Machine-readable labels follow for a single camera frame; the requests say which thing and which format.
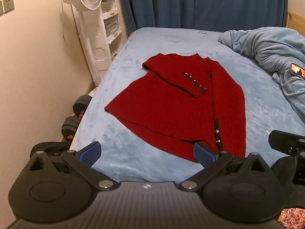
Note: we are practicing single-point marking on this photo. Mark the black dumbbell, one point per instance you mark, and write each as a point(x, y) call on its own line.
point(71, 126)

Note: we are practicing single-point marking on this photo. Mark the wall socket plate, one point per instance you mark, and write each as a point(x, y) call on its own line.
point(8, 4)
point(1, 7)

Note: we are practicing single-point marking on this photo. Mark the smartphone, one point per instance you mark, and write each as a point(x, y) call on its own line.
point(297, 70)

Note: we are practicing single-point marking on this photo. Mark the red knit sweater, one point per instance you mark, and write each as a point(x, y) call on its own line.
point(166, 105)

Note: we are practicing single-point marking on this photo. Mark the dark blue curtain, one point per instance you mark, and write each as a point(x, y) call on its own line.
point(202, 2)

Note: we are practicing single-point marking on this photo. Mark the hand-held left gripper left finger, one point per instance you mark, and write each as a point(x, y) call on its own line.
point(91, 153)

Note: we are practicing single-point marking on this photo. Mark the light blue fleece blanket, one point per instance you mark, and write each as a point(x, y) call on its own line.
point(266, 45)

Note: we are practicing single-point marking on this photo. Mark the wooden bed headboard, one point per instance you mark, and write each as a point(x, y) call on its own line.
point(296, 20)

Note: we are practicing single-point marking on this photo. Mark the white shelf unit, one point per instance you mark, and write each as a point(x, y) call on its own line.
point(113, 23)

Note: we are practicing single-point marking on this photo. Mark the bed with light blue sheet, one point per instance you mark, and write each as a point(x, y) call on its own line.
point(143, 40)

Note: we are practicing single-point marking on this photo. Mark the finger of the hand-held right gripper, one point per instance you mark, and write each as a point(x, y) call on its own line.
point(280, 139)

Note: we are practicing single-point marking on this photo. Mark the floral cloth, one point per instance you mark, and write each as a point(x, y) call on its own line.
point(293, 219)

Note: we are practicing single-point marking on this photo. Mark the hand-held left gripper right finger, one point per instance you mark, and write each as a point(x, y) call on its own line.
point(204, 153)

